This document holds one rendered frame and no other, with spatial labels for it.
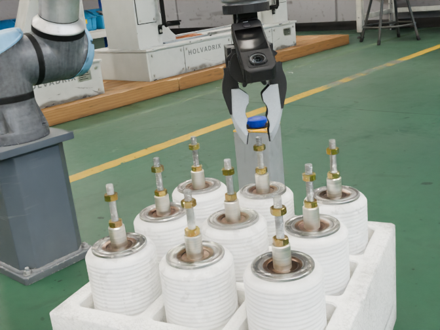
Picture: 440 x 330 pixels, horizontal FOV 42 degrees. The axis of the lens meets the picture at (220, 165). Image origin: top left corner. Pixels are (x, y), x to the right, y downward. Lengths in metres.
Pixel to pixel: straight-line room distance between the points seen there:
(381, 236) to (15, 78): 0.80
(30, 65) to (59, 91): 1.77
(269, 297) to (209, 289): 0.09
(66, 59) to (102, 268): 0.67
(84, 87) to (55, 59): 1.83
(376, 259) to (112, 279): 0.37
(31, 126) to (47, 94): 1.74
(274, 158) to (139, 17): 2.46
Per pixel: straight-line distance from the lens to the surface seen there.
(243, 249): 0.81
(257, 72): 0.79
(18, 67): 1.29
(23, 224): 1.32
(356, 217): 0.88
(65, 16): 1.31
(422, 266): 1.24
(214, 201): 0.95
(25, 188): 1.29
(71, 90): 3.11
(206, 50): 3.76
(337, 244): 0.77
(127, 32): 3.52
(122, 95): 3.21
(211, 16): 7.46
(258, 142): 0.91
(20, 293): 1.31
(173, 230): 0.86
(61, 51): 1.33
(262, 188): 0.93
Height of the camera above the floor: 0.58
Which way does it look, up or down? 17 degrees down
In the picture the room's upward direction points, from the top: 6 degrees counter-clockwise
